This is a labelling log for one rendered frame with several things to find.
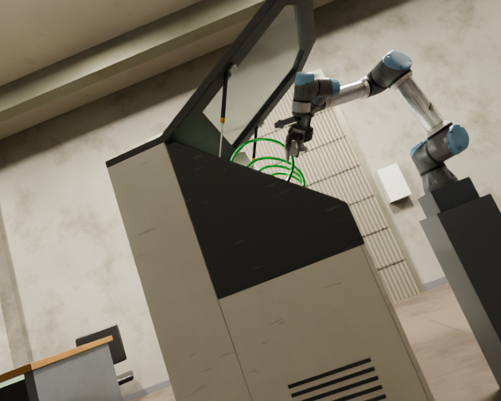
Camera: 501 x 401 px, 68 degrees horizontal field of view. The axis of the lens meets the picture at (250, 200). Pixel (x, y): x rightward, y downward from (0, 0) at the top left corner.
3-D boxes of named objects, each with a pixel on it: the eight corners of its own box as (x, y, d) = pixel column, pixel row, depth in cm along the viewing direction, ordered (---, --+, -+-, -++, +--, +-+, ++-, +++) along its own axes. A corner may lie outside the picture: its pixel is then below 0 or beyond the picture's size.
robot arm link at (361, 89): (369, 79, 187) (293, 103, 167) (382, 65, 177) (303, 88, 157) (380, 99, 185) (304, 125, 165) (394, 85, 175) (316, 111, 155)
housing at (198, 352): (297, 532, 122) (161, 134, 154) (219, 554, 126) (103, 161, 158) (314, 388, 257) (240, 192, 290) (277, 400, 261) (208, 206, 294)
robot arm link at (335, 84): (325, 90, 160) (303, 90, 157) (339, 73, 150) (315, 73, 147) (330, 106, 158) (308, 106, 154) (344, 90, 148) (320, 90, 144)
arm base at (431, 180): (451, 185, 178) (441, 167, 180) (464, 178, 163) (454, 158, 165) (421, 197, 178) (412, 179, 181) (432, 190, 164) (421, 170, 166)
